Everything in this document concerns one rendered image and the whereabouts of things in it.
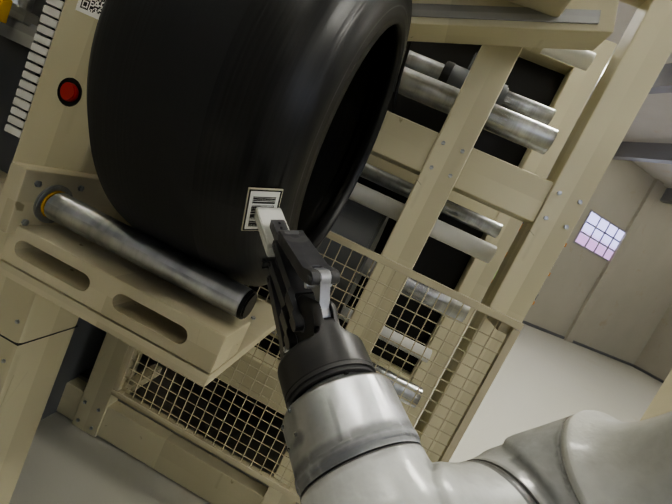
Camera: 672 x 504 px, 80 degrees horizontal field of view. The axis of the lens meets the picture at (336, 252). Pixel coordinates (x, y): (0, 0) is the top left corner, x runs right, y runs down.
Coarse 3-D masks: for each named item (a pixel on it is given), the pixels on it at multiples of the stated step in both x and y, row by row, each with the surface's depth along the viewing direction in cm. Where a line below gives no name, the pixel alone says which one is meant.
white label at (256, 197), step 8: (248, 192) 44; (256, 192) 44; (264, 192) 45; (272, 192) 45; (280, 192) 46; (248, 200) 45; (256, 200) 45; (264, 200) 46; (272, 200) 46; (280, 200) 46; (248, 208) 46; (248, 216) 46; (248, 224) 47; (256, 224) 48
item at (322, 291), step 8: (320, 272) 32; (328, 272) 32; (328, 280) 32; (312, 288) 34; (320, 288) 32; (328, 288) 32; (320, 296) 32; (328, 296) 32; (320, 304) 32; (328, 304) 33; (328, 312) 32
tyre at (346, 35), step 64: (128, 0) 42; (192, 0) 41; (256, 0) 40; (320, 0) 41; (384, 0) 48; (128, 64) 42; (192, 64) 41; (256, 64) 40; (320, 64) 42; (384, 64) 79; (128, 128) 45; (192, 128) 42; (256, 128) 41; (320, 128) 46; (128, 192) 50; (192, 192) 46; (320, 192) 93; (192, 256) 57; (256, 256) 53
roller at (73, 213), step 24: (48, 216) 59; (72, 216) 58; (96, 216) 58; (96, 240) 58; (120, 240) 57; (144, 240) 57; (144, 264) 57; (168, 264) 56; (192, 264) 56; (192, 288) 56; (216, 288) 55; (240, 288) 56; (240, 312) 55
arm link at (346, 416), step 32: (320, 384) 28; (352, 384) 27; (384, 384) 29; (288, 416) 28; (320, 416) 26; (352, 416) 26; (384, 416) 26; (288, 448) 28; (320, 448) 25; (352, 448) 24
